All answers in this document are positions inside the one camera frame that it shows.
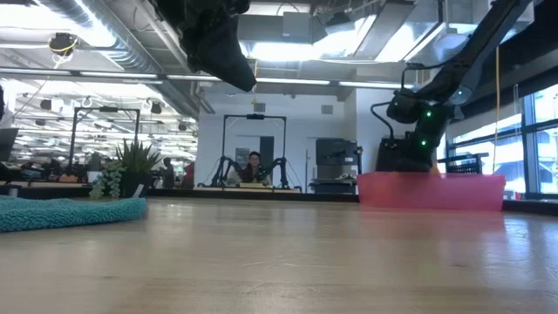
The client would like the teal microfiber towel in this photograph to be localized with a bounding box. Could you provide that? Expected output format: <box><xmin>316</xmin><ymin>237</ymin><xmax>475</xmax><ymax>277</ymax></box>
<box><xmin>0</xmin><ymin>195</ymin><xmax>148</xmax><ymax>233</ymax></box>

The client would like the yellow hanging cable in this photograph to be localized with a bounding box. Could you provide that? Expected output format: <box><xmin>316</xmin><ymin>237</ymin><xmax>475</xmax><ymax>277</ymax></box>
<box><xmin>492</xmin><ymin>43</ymin><xmax>501</xmax><ymax>175</ymax></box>

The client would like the standing person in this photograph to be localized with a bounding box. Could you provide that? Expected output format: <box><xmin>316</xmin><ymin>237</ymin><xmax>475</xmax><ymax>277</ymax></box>
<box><xmin>160</xmin><ymin>156</ymin><xmax>176</xmax><ymax>189</ymax></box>

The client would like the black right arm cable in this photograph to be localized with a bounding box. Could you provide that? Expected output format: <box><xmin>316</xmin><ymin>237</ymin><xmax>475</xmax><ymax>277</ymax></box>
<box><xmin>370</xmin><ymin>101</ymin><xmax>396</xmax><ymax>141</ymax></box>

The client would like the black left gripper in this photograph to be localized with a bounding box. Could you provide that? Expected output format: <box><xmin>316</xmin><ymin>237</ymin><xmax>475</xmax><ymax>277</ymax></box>
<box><xmin>154</xmin><ymin>0</ymin><xmax>258</xmax><ymax>93</ymax></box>

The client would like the dark background monitor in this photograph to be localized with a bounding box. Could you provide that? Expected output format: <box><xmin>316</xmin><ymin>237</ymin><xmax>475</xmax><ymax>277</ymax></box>
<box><xmin>0</xmin><ymin>127</ymin><xmax>19</xmax><ymax>163</ymax></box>

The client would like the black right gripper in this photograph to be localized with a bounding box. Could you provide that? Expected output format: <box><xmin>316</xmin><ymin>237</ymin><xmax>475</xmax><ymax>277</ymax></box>
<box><xmin>394</xmin><ymin>150</ymin><xmax>437</xmax><ymax>174</ymax></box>

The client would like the black yellow ceiling cable reel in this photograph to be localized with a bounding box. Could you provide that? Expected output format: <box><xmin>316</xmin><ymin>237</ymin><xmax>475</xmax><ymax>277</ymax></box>
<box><xmin>47</xmin><ymin>32</ymin><xmax>79</xmax><ymax>69</ymax></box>

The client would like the green artificial potted plant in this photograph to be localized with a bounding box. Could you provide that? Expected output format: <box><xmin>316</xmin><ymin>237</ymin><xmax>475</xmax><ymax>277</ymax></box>
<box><xmin>89</xmin><ymin>138</ymin><xmax>163</xmax><ymax>201</ymax></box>

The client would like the dark door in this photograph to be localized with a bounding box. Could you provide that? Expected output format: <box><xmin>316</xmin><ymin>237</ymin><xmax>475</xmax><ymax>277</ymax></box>
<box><xmin>259</xmin><ymin>136</ymin><xmax>275</xmax><ymax>175</ymax></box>

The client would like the seated person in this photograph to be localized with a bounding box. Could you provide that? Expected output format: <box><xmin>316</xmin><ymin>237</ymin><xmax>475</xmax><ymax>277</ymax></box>
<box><xmin>226</xmin><ymin>151</ymin><xmax>274</xmax><ymax>188</ymax></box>

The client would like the large window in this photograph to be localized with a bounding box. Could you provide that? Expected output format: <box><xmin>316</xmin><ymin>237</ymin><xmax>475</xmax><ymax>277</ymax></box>
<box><xmin>444</xmin><ymin>82</ymin><xmax>558</xmax><ymax>200</ymax></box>

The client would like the pink plastic basket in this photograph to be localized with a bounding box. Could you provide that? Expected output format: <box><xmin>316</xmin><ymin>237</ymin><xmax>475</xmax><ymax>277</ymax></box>
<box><xmin>356</xmin><ymin>171</ymin><xmax>507</xmax><ymax>214</ymax></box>

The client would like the dark grey machine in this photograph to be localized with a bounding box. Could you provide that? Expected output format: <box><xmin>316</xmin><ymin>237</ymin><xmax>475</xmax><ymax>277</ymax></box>
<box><xmin>310</xmin><ymin>138</ymin><xmax>359</xmax><ymax>195</ymax></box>

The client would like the black wire crate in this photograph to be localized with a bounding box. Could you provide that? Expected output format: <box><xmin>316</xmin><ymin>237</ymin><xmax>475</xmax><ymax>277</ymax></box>
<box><xmin>437</xmin><ymin>152</ymin><xmax>489</xmax><ymax>175</ymax></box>

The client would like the black gantry frame with camera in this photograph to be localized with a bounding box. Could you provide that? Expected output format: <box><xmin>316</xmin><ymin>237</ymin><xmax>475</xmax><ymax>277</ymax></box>
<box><xmin>221</xmin><ymin>113</ymin><xmax>288</xmax><ymax>189</ymax></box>

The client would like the black box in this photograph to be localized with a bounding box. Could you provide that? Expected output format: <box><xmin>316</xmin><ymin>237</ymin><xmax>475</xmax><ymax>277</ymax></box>
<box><xmin>375</xmin><ymin>138</ymin><xmax>411</xmax><ymax>173</ymax></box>

